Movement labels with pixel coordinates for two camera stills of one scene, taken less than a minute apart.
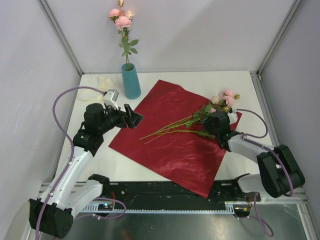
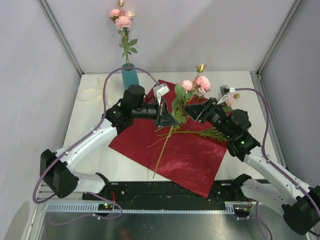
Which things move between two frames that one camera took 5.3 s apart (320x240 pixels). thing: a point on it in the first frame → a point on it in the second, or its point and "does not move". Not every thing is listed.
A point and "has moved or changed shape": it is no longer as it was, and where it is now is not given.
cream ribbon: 90,95 does not move
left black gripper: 125,121 → 167,119
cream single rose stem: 129,14 does not move
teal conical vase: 131,85 does not move
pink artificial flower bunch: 194,123 has moved or changed shape
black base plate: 166,192 does not move
